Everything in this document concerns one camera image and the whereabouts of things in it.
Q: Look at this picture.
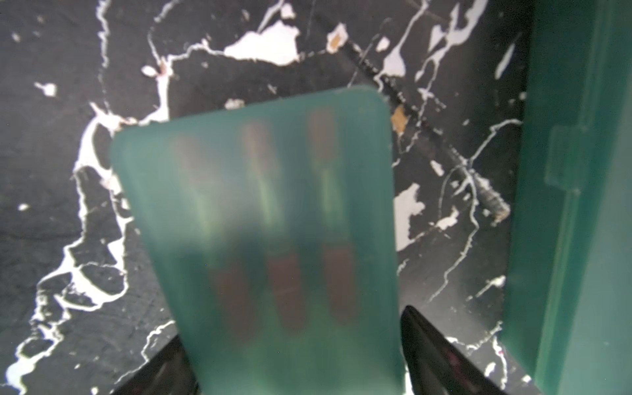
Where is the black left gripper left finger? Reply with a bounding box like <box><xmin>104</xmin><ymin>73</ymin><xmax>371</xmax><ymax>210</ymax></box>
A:
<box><xmin>113</xmin><ymin>336</ymin><xmax>200</xmax><ymax>395</ymax></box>

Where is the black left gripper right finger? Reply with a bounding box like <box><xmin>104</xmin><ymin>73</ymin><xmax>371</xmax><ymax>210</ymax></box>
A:
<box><xmin>401</xmin><ymin>305</ymin><xmax>504</xmax><ymax>395</ymax></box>

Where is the green pencil case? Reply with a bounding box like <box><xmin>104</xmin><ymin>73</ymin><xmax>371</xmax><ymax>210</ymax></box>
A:
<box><xmin>502</xmin><ymin>1</ymin><xmax>631</xmax><ymax>394</ymax></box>
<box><xmin>110</xmin><ymin>85</ymin><xmax>404</xmax><ymax>394</ymax></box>

